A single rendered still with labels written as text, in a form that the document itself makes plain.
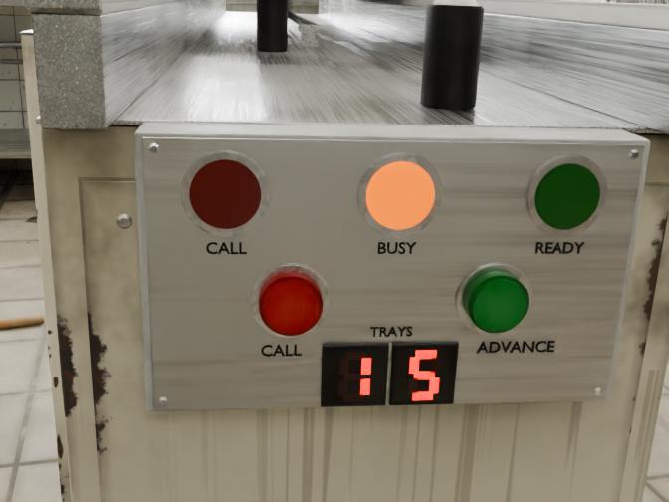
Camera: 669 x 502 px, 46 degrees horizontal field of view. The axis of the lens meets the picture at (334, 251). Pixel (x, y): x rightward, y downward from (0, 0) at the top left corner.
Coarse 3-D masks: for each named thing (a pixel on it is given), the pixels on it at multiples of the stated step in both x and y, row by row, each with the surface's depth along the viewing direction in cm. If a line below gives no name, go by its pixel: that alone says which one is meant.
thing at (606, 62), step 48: (336, 0) 178; (384, 0) 116; (432, 0) 86; (480, 0) 68; (528, 0) 57; (528, 48) 57; (576, 48) 48; (624, 48) 42; (576, 96) 48; (624, 96) 42
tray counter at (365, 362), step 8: (352, 352) 39; (360, 352) 39; (344, 360) 39; (368, 360) 39; (344, 368) 39; (368, 368) 39; (344, 376) 39; (352, 376) 39; (360, 376) 39; (344, 384) 39; (360, 384) 39; (368, 384) 39; (344, 392) 39; (360, 392) 39; (368, 392) 39; (344, 400) 39; (352, 400) 39; (360, 400) 39
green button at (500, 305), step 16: (496, 272) 38; (480, 288) 38; (496, 288) 37; (512, 288) 38; (480, 304) 38; (496, 304) 38; (512, 304) 38; (528, 304) 38; (480, 320) 38; (496, 320) 38; (512, 320) 38
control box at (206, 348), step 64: (192, 128) 36; (256, 128) 36; (320, 128) 37; (384, 128) 38; (448, 128) 38; (512, 128) 39; (576, 128) 40; (320, 192) 36; (448, 192) 37; (512, 192) 37; (640, 192) 38; (192, 256) 36; (256, 256) 37; (320, 256) 37; (384, 256) 37; (448, 256) 38; (512, 256) 38; (576, 256) 38; (192, 320) 37; (256, 320) 38; (320, 320) 38; (384, 320) 38; (448, 320) 39; (576, 320) 40; (192, 384) 38; (256, 384) 39; (320, 384) 39; (384, 384) 39; (448, 384) 40; (512, 384) 40; (576, 384) 41
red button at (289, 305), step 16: (288, 272) 37; (272, 288) 36; (288, 288) 36; (304, 288) 36; (272, 304) 37; (288, 304) 37; (304, 304) 37; (320, 304) 37; (272, 320) 37; (288, 320) 37; (304, 320) 37
